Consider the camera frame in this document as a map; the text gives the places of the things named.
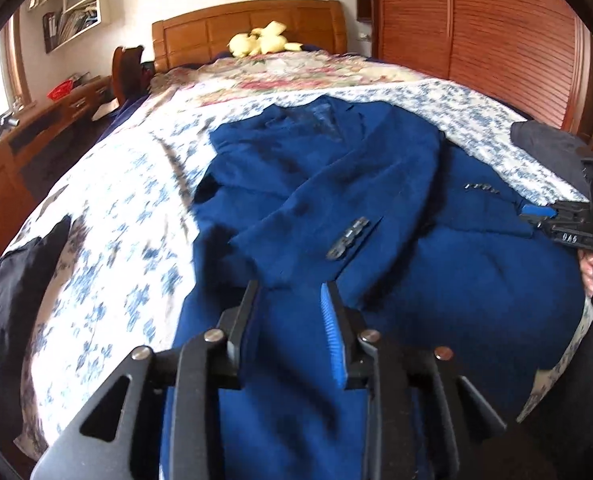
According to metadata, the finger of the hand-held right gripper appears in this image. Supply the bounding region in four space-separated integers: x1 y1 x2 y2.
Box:
519 201 591 232

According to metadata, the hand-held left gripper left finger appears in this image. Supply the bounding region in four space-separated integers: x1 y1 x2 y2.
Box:
31 280 262 480

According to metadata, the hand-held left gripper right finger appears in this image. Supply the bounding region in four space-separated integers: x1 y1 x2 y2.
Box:
321 280 507 480

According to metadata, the blue blazer jacket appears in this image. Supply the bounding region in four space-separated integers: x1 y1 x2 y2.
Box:
159 96 585 480

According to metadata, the dark grey folded garment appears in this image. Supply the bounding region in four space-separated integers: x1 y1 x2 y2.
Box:
511 120 593 201

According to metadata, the blue floral bedspread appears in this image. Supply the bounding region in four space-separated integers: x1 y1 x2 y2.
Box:
6 80 593 466

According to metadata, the wooden slatted wardrobe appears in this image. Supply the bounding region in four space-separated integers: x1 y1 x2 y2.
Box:
355 0 593 136

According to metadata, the black folded garment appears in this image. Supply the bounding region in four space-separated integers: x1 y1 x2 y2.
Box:
0 215 72 413

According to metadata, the pink floral quilt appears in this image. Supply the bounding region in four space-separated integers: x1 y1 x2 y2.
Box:
146 45 427 108

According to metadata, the wooden chair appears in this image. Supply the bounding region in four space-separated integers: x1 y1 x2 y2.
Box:
112 45 152 108

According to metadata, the wooden desk cabinet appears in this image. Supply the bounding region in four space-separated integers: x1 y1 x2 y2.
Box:
0 75 112 271

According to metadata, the yellow plush toy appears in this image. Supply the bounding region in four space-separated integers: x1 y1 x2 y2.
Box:
226 20 305 58

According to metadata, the wooden bed headboard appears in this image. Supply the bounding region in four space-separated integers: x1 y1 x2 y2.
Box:
151 0 348 73

